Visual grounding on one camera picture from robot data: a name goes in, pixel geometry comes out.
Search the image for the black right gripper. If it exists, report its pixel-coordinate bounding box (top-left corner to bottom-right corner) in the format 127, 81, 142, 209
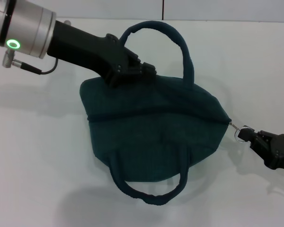
239, 127, 284, 173

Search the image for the teal fabric lunch bag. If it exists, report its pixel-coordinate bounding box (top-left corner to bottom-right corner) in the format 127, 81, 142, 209
80, 20, 248, 206

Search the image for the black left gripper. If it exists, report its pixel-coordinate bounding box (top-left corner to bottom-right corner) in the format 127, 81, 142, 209
46, 20, 157, 89

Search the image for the dark left gripper cable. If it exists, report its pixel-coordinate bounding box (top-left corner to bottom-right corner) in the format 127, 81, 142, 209
11, 58, 60, 76

